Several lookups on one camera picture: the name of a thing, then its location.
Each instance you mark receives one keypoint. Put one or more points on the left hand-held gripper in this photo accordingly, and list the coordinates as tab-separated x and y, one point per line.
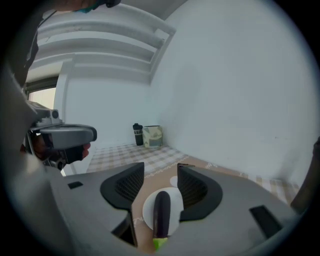
50	117

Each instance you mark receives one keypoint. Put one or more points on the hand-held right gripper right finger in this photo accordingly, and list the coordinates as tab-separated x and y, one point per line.
237	200

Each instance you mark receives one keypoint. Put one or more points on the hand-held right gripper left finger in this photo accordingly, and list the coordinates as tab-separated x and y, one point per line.
87	212

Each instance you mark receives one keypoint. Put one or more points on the purple eggplant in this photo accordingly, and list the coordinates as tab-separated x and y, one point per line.
162	212

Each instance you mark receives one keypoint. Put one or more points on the table with checked tablecloth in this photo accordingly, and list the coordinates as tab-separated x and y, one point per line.
117	155

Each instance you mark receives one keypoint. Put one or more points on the person's left hand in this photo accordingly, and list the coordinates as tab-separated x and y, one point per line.
75	153

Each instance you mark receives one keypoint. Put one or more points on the black framed window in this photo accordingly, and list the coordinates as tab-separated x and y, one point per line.
42	83

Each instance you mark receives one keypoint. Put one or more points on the white round plate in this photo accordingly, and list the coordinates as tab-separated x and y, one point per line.
175	200

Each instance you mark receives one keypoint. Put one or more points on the black bottle with white print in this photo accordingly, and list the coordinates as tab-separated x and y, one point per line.
138	135

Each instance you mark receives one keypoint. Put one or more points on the patterned paper cup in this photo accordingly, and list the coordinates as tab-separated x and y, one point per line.
153	136

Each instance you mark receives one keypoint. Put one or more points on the beige checked tablecloth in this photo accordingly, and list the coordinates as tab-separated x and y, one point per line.
160	155

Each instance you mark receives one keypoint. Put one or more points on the person's black clothing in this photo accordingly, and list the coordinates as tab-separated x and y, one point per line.
31	55

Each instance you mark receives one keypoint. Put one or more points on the white slatted ceiling fixture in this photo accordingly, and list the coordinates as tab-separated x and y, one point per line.
112	37

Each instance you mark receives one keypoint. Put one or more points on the person's head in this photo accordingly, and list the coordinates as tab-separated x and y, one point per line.
67	3

